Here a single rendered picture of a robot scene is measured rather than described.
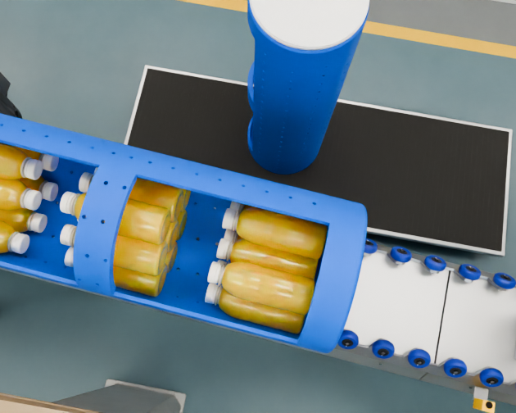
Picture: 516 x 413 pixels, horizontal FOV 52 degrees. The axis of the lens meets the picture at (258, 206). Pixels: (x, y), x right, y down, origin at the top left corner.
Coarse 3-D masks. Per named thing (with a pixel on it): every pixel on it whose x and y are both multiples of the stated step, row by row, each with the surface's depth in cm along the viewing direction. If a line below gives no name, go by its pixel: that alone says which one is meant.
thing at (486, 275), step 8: (384, 248) 118; (416, 256) 118; (424, 256) 119; (400, 264) 114; (424, 264) 115; (448, 264) 118; (456, 264) 119; (432, 272) 113; (456, 272) 115; (488, 272) 118; (464, 280) 113; (472, 280) 113; (488, 280) 116; (504, 288) 113
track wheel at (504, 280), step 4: (496, 276) 112; (500, 276) 113; (504, 276) 113; (508, 276) 113; (496, 280) 112; (500, 280) 111; (504, 280) 111; (508, 280) 111; (512, 280) 112; (500, 284) 111; (504, 284) 111; (508, 284) 111; (512, 284) 111; (508, 288) 111; (512, 288) 112
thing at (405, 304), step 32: (384, 256) 117; (384, 288) 116; (416, 288) 116; (448, 288) 116; (480, 288) 116; (352, 320) 114; (384, 320) 114; (416, 320) 114; (448, 320) 114; (480, 320) 114; (512, 320) 114; (320, 352) 119; (448, 352) 112; (480, 352) 112; (512, 352) 113; (448, 384) 117
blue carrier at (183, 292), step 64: (0, 128) 94; (64, 192) 116; (128, 192) 89; (192, 192) 111; (256, 192) 92; (0, 256) 105; (64, 256) 110; (192, 256) 113; (320, 256) 113; (320, 320) 87
